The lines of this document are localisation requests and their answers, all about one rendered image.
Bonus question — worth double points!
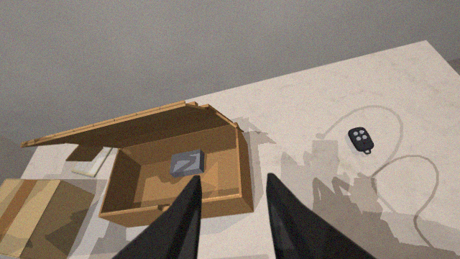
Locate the black key fob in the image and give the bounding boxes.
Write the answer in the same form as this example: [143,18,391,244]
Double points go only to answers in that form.
[348,127,374,155]

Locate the grey rectangular block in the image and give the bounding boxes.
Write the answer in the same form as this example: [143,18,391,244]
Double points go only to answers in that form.
[170,149,204,178]

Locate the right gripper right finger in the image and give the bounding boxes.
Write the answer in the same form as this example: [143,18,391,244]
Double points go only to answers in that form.
[266,173,376,259]

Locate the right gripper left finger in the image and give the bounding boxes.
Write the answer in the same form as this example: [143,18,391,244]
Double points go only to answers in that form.
[112,175,202,259]

